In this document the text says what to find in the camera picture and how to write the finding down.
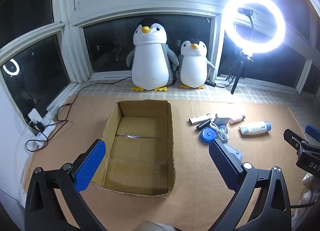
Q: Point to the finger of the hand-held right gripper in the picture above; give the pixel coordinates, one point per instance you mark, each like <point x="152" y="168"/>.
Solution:
<point x="313" y="132"/>
<point x="293" y="137"/>

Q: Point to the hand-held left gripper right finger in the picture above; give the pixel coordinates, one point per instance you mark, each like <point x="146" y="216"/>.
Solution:
<point x="225" y="166"/>

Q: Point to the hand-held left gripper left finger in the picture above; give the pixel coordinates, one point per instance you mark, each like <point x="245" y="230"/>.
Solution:
<point x="90" y="166"/>

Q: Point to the blue phone stand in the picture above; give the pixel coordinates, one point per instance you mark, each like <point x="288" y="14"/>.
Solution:
<point x="235" y="153"/>

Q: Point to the blue round tape measure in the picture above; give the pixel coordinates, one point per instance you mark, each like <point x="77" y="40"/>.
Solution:
<point x="207" y="136"/>

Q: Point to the white bottle blue cap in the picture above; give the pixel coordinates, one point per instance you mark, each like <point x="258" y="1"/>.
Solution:
<point x="252" y="128"/>

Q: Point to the white charger adapter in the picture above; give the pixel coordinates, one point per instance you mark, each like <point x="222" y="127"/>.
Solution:
<point x="223" y="121"/>

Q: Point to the pink small bottle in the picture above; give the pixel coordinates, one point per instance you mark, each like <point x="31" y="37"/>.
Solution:
<point x="237" y="119"/>

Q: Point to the cardboard box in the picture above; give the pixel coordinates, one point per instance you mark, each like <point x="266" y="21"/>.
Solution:
<point x="140" y="146"/>

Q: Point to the white quilted cloth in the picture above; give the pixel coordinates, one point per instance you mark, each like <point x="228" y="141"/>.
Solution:
<point x="308" y="191"/>

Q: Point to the black tube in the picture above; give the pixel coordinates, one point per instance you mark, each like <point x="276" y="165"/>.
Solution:
<point x="203" y="125"/>

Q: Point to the checkered white mat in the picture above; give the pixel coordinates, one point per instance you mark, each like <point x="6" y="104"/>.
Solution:
<point x="262" y="96"/>

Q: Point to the white patterned tube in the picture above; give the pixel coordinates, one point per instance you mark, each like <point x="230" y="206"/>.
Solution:
<point x="198" y="119"/>

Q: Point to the white power strip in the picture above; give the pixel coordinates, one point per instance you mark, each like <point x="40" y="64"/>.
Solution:
<point x="46" y="131"/>

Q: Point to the black plug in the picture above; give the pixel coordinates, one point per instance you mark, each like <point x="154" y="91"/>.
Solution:
<point x="37" y="124"/>

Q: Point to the black inline light controller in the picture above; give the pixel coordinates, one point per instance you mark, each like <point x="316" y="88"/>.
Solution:
<point x="210" y="83"/>

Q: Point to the small penguin plush toy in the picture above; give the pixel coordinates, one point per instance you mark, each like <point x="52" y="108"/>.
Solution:
<point x="193" y="68"/>

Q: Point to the black phone clamp gooseneck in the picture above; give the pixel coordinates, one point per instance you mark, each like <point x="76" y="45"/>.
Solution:
<point x="252" y="28"/>

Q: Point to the large penguin plush toy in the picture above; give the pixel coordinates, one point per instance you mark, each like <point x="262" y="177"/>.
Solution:
<point x="150" y="61"/>

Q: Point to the white plugged wall charger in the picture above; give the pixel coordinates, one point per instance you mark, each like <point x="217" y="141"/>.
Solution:
<point x="33" y="115"/>

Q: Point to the white window frame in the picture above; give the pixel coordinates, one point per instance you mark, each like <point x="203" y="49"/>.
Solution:
<point x="65" y="8"/>

